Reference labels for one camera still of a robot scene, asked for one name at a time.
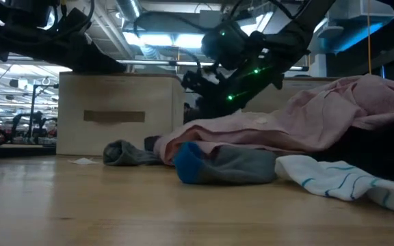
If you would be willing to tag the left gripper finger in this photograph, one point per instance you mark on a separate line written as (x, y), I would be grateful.
(94, 61)

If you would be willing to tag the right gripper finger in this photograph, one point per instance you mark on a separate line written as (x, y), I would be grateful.
(221, 109)

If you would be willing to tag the grey sock with blue toe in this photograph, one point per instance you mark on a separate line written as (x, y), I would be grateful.
(231, 165)

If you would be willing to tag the pink button shirt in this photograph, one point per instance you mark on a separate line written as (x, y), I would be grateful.
(286, 126)

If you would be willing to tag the dark navy sock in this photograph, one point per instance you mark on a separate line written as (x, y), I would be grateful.
(152, 143)

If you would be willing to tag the plain grey sock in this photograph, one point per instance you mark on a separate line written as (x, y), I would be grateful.
(128, 155)

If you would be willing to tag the white sock with blue stripes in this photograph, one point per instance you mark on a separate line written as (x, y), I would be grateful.
(334, 181)

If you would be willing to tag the black garment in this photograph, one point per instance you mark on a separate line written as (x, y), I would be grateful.
(371, 150)

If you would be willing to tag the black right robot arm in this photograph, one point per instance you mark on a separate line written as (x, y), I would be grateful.
(299, 30)

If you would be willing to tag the beige fabric storage bin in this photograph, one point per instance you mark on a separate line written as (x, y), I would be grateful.
(286, 97)
(115, 102)

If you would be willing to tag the ceiling light panel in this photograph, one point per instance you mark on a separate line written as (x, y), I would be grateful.
(163, 40)

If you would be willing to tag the black metal stand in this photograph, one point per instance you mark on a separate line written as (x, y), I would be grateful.
(33, 109)

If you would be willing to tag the small white paper tag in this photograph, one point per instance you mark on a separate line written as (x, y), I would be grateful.
(82, 161)

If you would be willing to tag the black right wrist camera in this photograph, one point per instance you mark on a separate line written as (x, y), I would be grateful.
(197, 83)

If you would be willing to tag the silver ventilation duct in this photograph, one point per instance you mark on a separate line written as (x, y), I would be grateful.
(128, 10)

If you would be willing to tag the black table frame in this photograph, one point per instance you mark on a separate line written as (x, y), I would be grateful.
(12, 152)

